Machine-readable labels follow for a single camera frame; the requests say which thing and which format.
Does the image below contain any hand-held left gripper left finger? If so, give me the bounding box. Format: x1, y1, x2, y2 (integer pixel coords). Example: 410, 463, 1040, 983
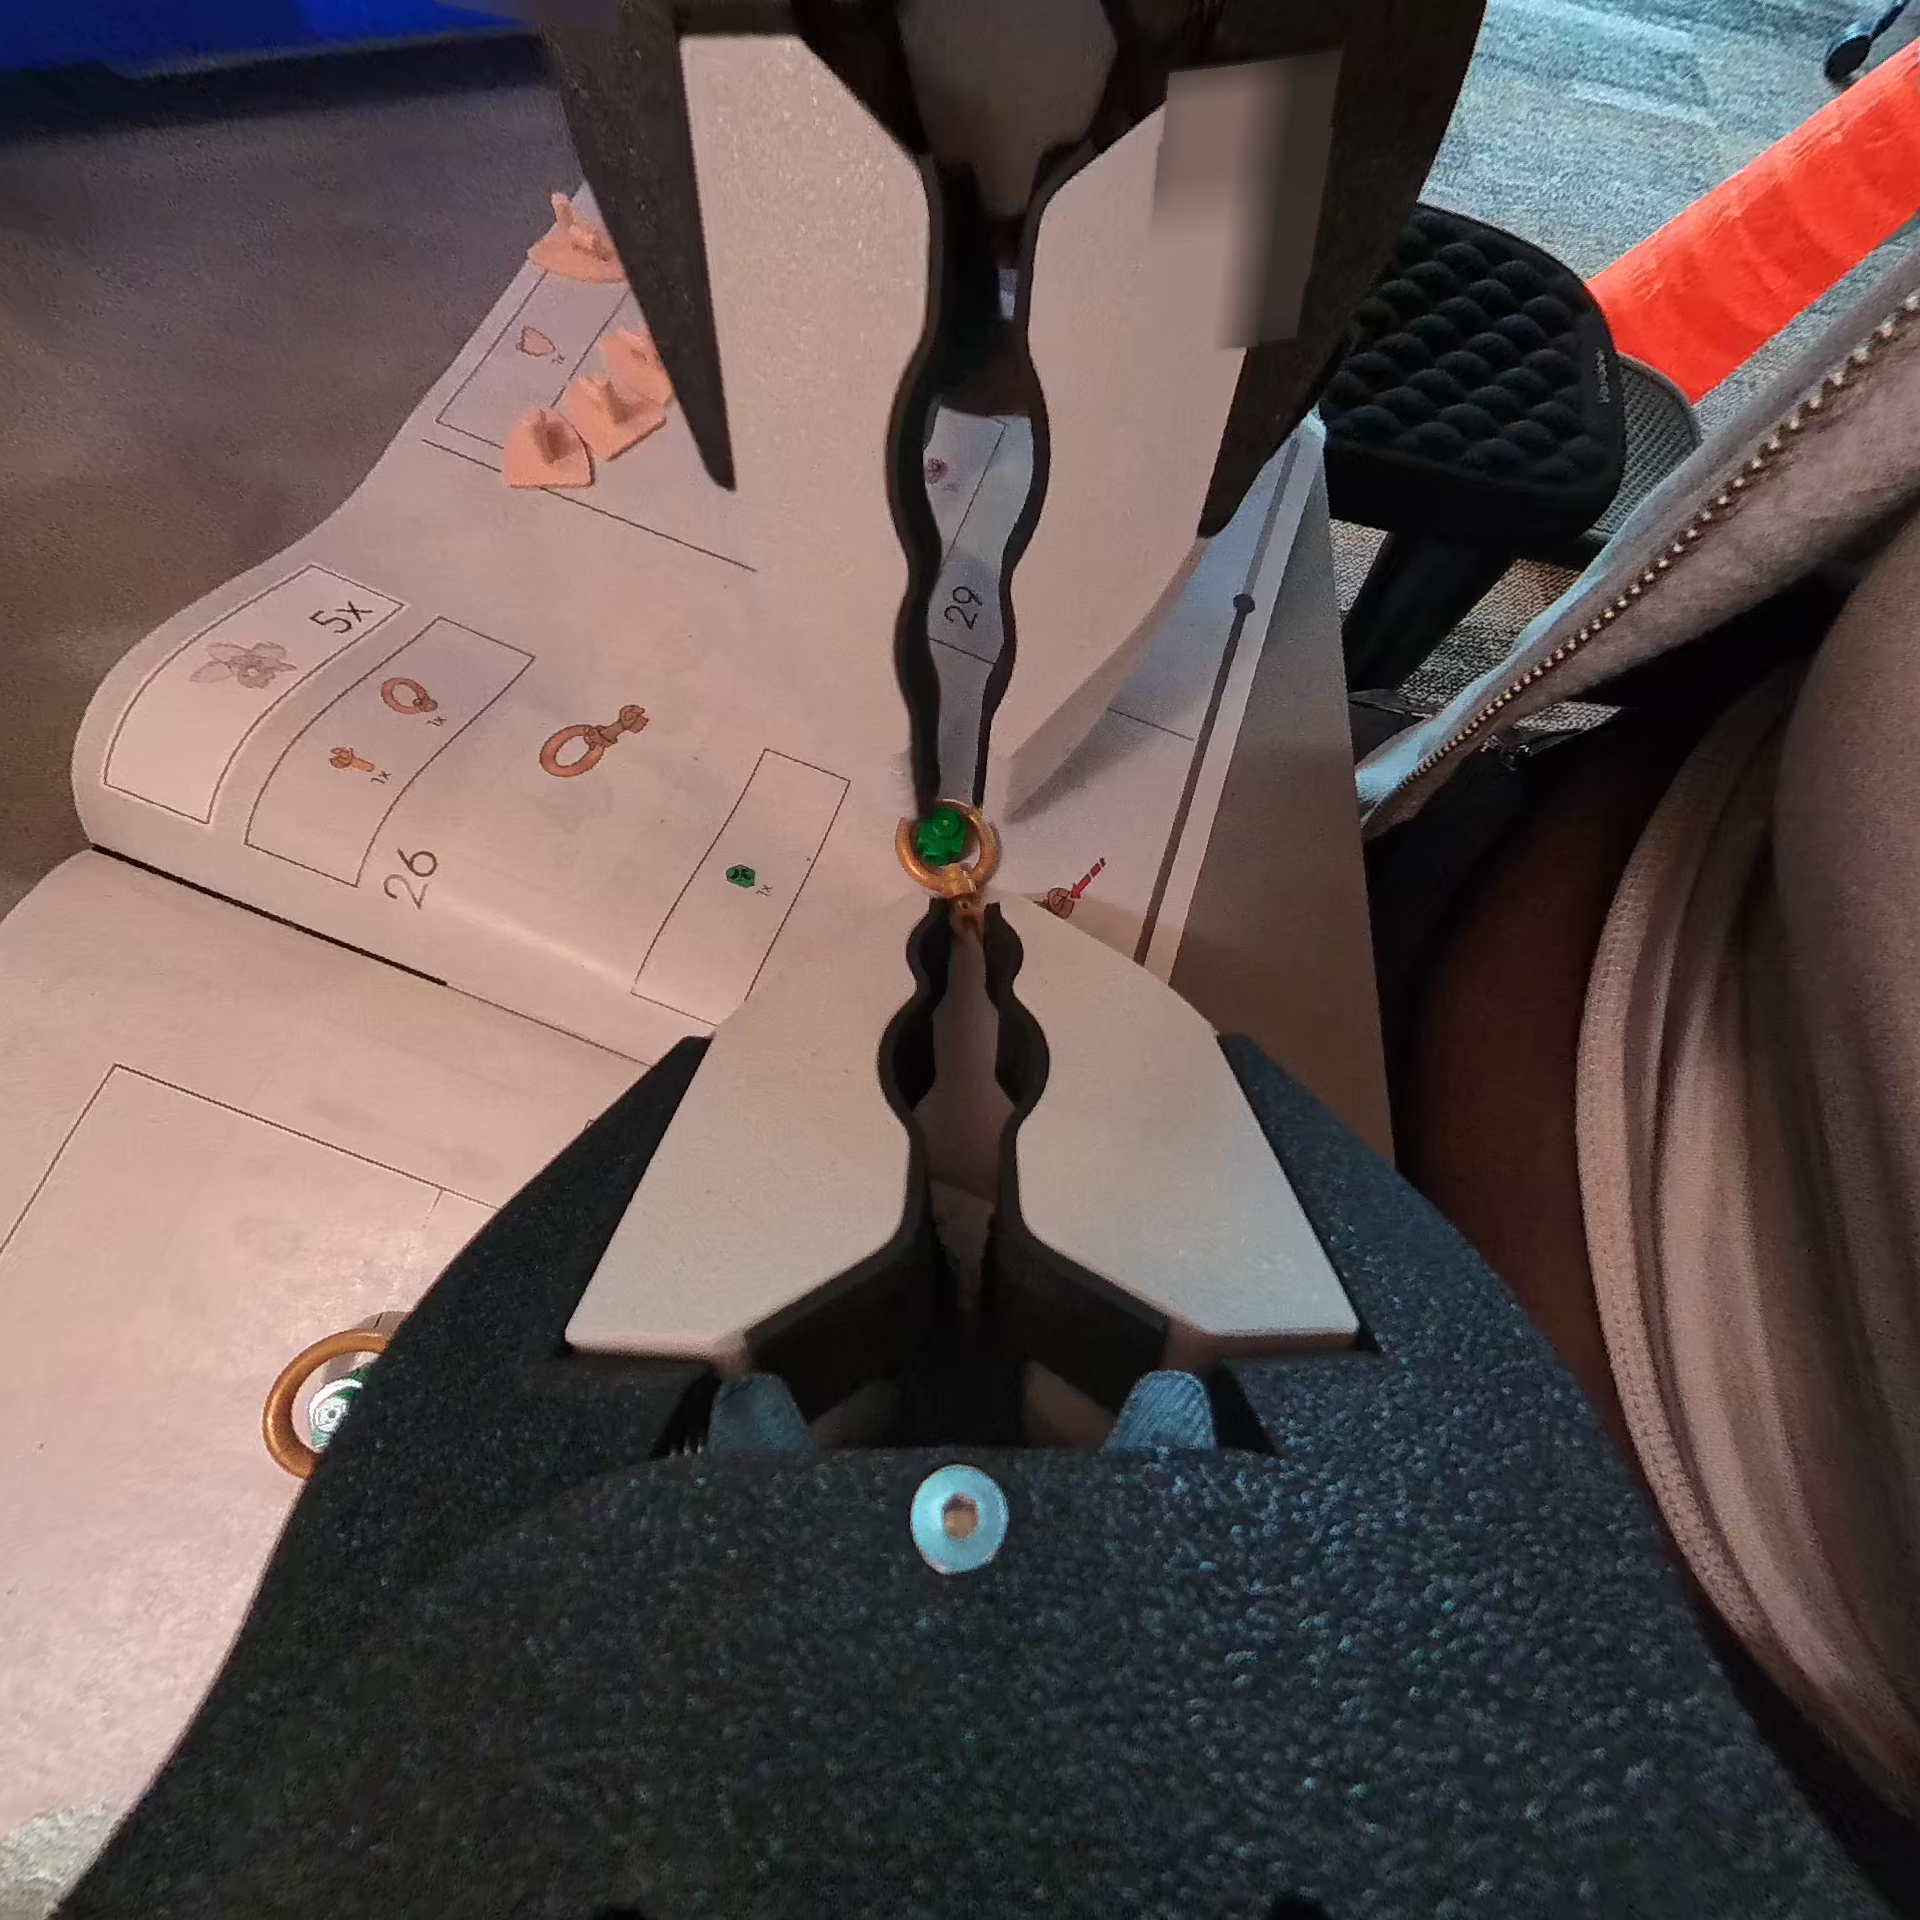
566, 902, 943, 1360

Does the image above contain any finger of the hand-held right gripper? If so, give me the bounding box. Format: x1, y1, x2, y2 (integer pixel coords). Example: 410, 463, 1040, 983
679, 27, 952, 812
961, 45, 1346, 812

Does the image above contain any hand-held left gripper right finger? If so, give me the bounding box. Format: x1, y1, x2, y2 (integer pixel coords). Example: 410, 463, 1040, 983
984, 900, 1362, 1374

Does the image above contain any gold ring piece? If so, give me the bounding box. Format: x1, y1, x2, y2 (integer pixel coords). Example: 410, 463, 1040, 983
895, 801, 999, 934

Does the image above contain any grey desk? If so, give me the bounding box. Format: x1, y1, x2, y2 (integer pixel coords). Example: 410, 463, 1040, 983
0, 60, 1398, 1920

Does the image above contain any black mesh chair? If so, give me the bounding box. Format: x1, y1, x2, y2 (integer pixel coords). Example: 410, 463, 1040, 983
1318, 201, 1706, 695

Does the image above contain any open instruction booklet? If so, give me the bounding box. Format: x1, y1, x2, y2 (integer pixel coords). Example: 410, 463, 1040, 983
0, 171, 1332, 1870

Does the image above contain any blue plastic storage bin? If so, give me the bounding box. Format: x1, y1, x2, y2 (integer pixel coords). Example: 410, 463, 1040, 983
0, 0, 560, 79

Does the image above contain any red panel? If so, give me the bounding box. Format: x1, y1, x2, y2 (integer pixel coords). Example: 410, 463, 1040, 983
1582, 37, 1920, 401

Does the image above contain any grey zip jacket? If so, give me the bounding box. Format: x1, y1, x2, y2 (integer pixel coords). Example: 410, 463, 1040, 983
1354, 240, 1920, 839

